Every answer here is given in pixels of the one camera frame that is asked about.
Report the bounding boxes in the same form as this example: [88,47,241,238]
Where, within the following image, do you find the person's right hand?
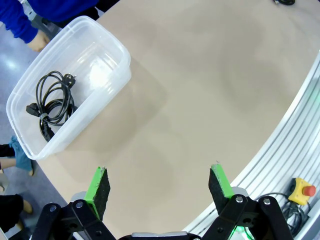
[26,31,51,53]

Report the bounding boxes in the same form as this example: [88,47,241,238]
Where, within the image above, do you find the emergency stop button cable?
[257,191,312,227]

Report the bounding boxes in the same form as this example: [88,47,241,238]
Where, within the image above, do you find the person in blue hoodie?
[0,0,121,45]

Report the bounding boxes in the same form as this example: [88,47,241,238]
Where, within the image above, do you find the black power cable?
[25,70,79,143]

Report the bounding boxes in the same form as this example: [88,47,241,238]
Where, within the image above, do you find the blue sleeved right forearm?
[0,0,40,45]

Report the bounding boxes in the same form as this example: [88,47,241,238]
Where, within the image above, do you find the clear plastic storage container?
[6,15,132,161]

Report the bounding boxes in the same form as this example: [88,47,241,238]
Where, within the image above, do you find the grey metal desk leg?
[27,6,63,33]

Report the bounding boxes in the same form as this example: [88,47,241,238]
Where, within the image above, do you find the silver aluminium frame rails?
[183,49,320,240]

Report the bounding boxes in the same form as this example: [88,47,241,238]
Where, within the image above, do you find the bystander in dark clothes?
[0,136,35,235]

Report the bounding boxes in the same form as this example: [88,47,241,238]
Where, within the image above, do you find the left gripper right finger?
[202,161,293,240]

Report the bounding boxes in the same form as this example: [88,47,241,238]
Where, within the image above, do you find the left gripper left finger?
[31,164,118,240]

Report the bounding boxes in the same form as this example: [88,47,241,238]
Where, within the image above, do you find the yellow emergency stop button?
[288,177,317,206]

